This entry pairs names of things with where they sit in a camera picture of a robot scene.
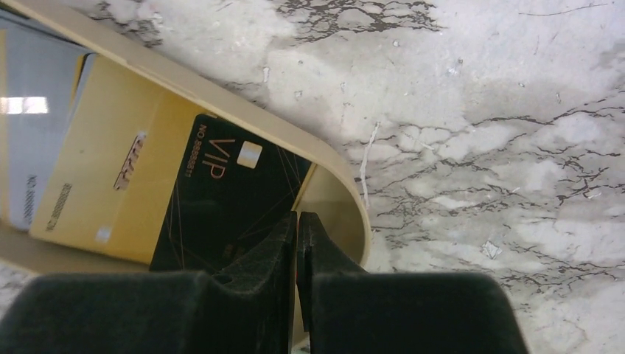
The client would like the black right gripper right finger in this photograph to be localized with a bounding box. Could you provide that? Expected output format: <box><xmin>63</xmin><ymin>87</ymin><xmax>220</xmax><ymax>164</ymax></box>
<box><xmin>296</xmin><ymin>212</ymin><xmax>528</xmax><ymax>353</ymax></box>

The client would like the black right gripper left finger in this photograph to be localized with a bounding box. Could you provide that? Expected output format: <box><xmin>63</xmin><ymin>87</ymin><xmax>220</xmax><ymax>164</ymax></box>
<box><xmin>1</xmin><ymin>212</ymin><xmax>298</xmax><ymax>353</ymax></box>

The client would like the black VIP card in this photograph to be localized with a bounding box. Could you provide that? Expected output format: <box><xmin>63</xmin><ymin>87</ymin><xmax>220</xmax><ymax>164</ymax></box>
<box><xmin>149</xmin><ymin>114</ymin><xmax>312</xmax><ymax>274</ymax></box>

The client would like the gold card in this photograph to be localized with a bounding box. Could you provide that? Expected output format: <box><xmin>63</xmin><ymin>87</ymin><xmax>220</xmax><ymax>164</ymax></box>
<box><xmin>29</xmin><ymin>55</ymin><xmax>203</xmax><ymax>264</ymax></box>

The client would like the stack of silver cards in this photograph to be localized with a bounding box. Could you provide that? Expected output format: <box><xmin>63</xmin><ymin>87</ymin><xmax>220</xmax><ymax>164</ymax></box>
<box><xmin>1</xmin><ymin>10</ymin><xmax>92</xmax><ymax>231</ymax></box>

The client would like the beige oval tray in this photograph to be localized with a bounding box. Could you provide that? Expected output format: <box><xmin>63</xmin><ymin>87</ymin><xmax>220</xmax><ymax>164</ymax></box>
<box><xmin>0</xmin><ymin>0</ymin><xmax>373</xmax><ymax>274</ymax></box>

